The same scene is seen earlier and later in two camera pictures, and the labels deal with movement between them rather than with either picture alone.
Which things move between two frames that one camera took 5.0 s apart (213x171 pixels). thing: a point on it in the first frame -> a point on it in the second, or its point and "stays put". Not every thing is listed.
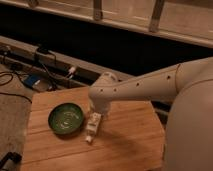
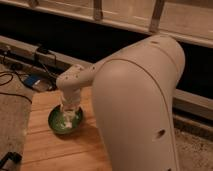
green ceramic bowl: x=65 y=118 stays put
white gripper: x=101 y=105 -> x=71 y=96
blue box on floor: x=31 y=80 stays put
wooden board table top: x=131 y=136 stays put
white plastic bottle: x=92 y=126 -> x=69 y=115
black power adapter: x=43 y=49 stays put
